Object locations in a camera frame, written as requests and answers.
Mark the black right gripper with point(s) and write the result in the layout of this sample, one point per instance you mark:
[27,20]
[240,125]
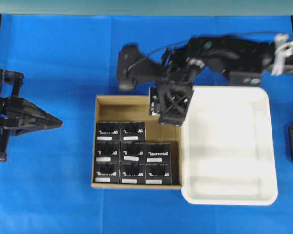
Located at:
[175,88]

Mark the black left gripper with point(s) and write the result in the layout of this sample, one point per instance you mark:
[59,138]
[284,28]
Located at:
[21,107]

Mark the black box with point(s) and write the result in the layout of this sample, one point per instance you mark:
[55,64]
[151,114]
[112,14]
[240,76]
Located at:
[132,173]
[158,174]
[133,152]
[108,131]
[133,131]
[158,153]
[108,152]
[154,103]
[106,173]

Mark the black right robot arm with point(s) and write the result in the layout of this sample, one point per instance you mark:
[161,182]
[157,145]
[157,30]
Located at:
[242,62]

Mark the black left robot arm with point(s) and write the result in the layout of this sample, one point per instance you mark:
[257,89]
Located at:
[5,134]

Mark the open cardboard box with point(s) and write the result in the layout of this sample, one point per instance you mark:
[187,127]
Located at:
[134,108]

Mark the blue table cloth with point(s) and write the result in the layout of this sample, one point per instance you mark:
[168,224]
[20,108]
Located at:
[45,184]

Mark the white plastic tray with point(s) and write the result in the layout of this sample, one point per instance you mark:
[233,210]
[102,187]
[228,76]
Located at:
[227,153]

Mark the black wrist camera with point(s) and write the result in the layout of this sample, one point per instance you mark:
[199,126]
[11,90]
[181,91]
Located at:
[134,67]

